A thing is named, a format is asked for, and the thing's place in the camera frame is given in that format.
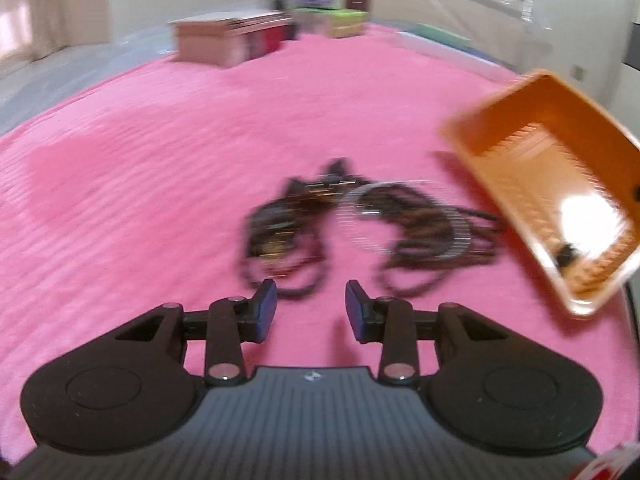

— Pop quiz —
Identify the silver pearl chain necklace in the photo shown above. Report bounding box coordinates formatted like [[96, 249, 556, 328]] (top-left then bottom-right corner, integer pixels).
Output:
[[335, 179, 472, 262]]

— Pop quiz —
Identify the dark beaded necklace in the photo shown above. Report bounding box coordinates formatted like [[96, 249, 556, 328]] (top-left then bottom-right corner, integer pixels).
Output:
[[238, 157, 507, 300]]

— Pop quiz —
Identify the orange plastic tray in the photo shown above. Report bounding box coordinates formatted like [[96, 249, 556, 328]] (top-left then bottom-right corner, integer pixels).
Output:
[[440, 70, 639, 318]]

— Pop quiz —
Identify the pink wooden jewelry box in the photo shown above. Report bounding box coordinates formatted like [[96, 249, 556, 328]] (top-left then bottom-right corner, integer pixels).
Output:
[[170, 10, 292, 68]]

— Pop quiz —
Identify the pink fleece blanket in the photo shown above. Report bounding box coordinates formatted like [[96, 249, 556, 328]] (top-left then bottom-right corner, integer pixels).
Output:
[[1, 27, 639, 463]]

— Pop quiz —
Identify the green rectangular box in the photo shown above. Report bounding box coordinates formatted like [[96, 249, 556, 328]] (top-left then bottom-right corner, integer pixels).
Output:
[[410, 23, 471, 51]]

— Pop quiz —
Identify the beige curtain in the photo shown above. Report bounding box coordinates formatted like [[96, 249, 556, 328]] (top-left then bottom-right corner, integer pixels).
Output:
[[1, 0, 67, 64]]

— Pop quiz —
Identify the green tissue box pack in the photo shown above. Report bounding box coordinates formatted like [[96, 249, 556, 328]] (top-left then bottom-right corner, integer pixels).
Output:
[[292, 8, 369, 39]]

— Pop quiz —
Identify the wall power socket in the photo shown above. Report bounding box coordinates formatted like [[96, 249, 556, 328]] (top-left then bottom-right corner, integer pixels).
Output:
[[573, 65, 585, 81]]

